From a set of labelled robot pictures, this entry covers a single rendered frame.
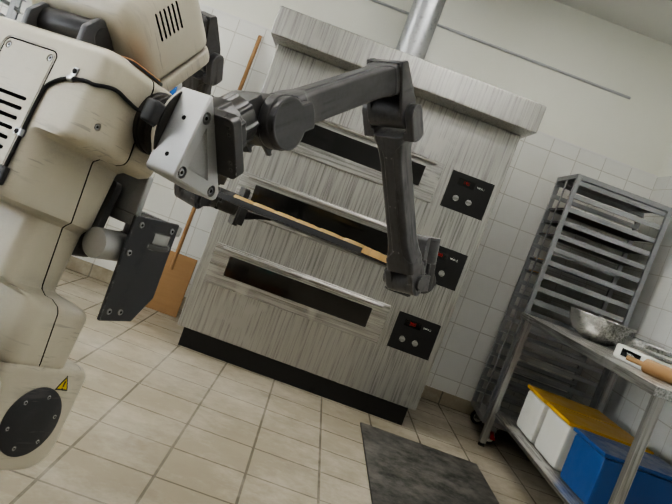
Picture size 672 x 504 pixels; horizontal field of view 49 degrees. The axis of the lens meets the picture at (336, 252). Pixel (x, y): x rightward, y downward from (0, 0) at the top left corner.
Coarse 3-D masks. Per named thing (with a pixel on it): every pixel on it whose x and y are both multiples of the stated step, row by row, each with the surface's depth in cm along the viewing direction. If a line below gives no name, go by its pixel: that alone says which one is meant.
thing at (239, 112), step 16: (224, 96) 100; (240, 96) 99; (224, 112) 92; (240, 112) 97; (224, 128) 92; (240, 128) 92; (256, 128) 100; (224, 144) 94; (240, 144) 94; (224, 160) 95; (240, 160) 95
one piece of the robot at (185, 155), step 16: (192, 96) 91; (208, 96) 90; (176, 112) 92; (192, 112) 91; (208, 112) 91; (176, 128) 91; (192, 128) 90; (208, 128) 92; (160, 144) 91; (176, 144) 90; (192, 144) 90; (208, 144) 93; (160, 160) 91; (176, 160) 90; (192, 160) 92; (208, 160) 94; (176, 176) 90; (192, 176) 92; (208, 176) 95; (192, 192) 99; (208, 192) 97
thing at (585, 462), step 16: (576, 432) 354; (576, 448) 350; (592, 448) 336; (608, 448) 333; (624, 448) 348; (576, 464) 344; (592, 464) 330; (608, 464) 322; (640, 464) 324; (656, 464) 338; (576, 480) 339; (592, 480) 325; (608, 480) 322; (640, 480) 323; (656, 480) 323; (592, 496) 323; (608, 496) 323; (640, 496) 324; (656, 496) 324
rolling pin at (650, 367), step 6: (630, 360) 323; (636, 360) 321; (648, 360) 315; (642, 366) 315; (648, 366) 313; (654, 366) 311; (660, 366) 309; (666, 366) 309; (648, 372) 313; (654, 372) 310; (660, 372) 307; (666, 372) 305; (660, 378) 308; (666, 378) 305
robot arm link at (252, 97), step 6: (246, 96) 101; (252, 96) 101; (258, 96) 101; (264, 96) 103; (252, 102) 100; (258, 102) 101; (258, 108) 101; (258, 114) 101; (258, 138) 103; (252, 144) 106; (258, 144) 105; (246, 150) 107; (264, 150) 105; (270, 150) 105
